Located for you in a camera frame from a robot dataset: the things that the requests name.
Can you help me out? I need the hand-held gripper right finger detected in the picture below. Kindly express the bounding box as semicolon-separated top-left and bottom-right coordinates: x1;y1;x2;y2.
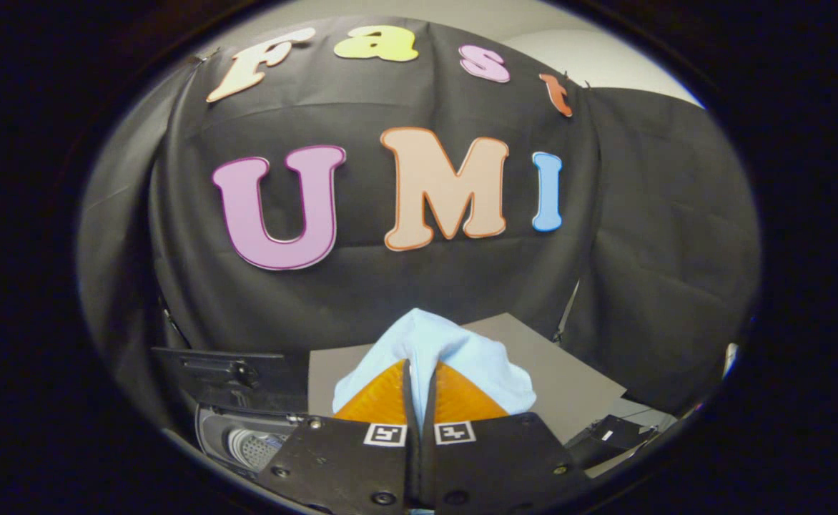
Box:
419;361;591;515

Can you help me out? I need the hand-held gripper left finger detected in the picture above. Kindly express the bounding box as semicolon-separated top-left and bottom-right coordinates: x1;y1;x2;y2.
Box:
258;359;420;515

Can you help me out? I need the light blue shirt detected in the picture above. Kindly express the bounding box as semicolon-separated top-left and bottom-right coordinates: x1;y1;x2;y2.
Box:
332;308;538;423

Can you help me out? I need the beige cabinet with dark top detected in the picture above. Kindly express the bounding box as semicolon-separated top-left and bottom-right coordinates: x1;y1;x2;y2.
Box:
308;313;627;444

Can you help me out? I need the black floor equipment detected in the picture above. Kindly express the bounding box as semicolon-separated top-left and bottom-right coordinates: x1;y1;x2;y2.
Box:
566;413;654;470

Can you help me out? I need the black backdrop cloth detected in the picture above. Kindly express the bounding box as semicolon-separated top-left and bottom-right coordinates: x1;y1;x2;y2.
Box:
76;16;761;430

